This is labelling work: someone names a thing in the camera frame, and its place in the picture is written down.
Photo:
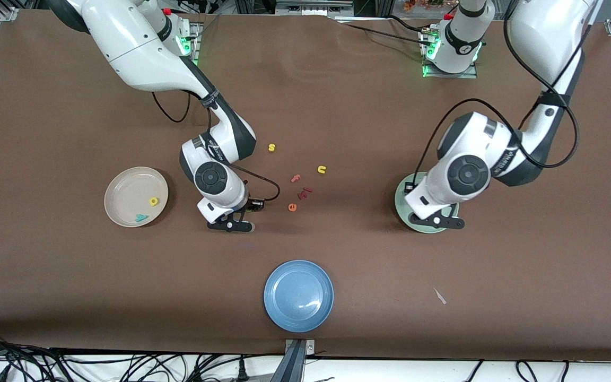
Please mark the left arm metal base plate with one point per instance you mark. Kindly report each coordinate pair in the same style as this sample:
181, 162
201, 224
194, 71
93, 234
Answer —
470, 74

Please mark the beige brown plate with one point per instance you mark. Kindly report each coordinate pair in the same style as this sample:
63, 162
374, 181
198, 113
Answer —
130, 193

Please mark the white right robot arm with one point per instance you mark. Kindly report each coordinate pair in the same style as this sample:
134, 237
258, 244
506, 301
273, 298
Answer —
136, 48

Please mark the brown table cover sheet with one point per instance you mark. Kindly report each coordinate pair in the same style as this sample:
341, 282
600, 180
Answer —
305, 106

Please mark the blue plate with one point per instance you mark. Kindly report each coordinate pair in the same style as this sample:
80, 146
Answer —
298, 296

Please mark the salmon foam letter f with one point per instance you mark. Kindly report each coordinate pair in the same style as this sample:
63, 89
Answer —
295, 178

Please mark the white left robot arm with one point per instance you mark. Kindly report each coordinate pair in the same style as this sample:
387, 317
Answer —
544, 32

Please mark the pale green plate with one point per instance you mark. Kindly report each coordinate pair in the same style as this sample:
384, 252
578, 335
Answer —
401, 204

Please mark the teal foam letter y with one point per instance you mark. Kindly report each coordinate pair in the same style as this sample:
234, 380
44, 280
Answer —
141, 217

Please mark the aluminium profile bar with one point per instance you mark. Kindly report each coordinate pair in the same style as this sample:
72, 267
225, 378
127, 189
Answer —
295, 361

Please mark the white paper scrap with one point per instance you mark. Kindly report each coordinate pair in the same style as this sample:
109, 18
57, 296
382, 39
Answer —
439, 296

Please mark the orange decoration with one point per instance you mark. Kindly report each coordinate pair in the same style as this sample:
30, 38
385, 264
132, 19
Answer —
422, 4

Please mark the black power plug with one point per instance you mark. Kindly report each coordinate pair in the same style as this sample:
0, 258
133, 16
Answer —
242, 371

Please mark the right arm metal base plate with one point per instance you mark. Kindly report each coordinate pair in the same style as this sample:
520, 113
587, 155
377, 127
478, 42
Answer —
195, 48

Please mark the grey metal box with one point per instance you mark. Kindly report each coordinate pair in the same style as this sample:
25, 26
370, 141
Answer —
311, 8

